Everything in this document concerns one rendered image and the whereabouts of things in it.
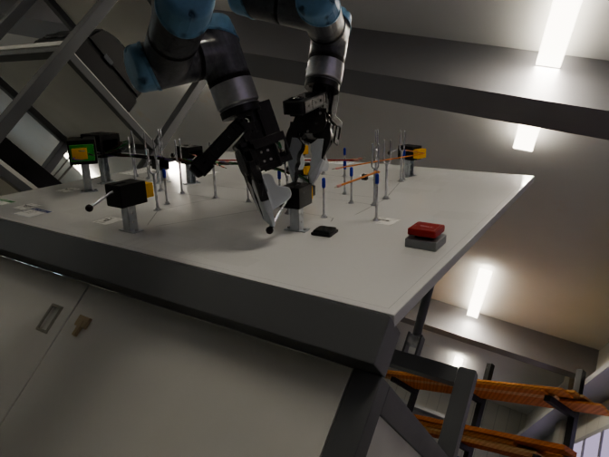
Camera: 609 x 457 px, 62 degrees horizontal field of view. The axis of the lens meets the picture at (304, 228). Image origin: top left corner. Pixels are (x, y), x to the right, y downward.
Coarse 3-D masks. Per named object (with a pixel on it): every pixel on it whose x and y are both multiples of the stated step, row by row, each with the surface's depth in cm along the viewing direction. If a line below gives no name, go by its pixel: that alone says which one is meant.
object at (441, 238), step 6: (444, 234) 89; (408, 240) 87; (414, 240) 87; (420, 240) 86; (426, 240) 86; (432, 240) 86; (438, 240) 86; (444, 240) 88; (408, 246) 88; (414, 246) 87; (420, 246) 86; (426, 246) 86; (432, 246) 85; (438, 246) 86
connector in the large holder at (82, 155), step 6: (84, 144) 129; (90, 144) 129; (72, 150) 127; (78, 150) 127; (84, 150) 128; (90, 150) 129; (72, 156) 127; (78, 156) 128; (84, 156) 128; (90, 156) 130
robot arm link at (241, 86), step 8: (232, 80) 82; (240, 80) 83; (248, 80) 84; (216, 88) 83; (224, 88) 83; (232, 88) 83; (240, 88) 83; (248, 88) 84; (216, 96) 84; (224, 96) 83; (232, 96) 83; (240, 96) 83; (248, 96) 84; (256, 96) 85; (216, 104) 85; (224, 104) 83; (232, 104) 83
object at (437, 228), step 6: (420, 222) 90; (426, 222) 90; (408, 228) 87; (414, 228) 87; (420, 228) 86; (426, 228) 86; (432, 228) 86; (438, 228) 86; (444, 228) 88; (414, 234) 87; (420, 234) 86; (426, 234) 85; (432, 234) 85; (438, 234) 86
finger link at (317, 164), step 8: (312, 144) 98; (320, 144) 97; (312, 152) 98; (320, 152) 97; (312, 160) 98; (320, 160) 97; (312, 168) 97; (320, 168) 98; (312, 176) 98; (312, 184) 98
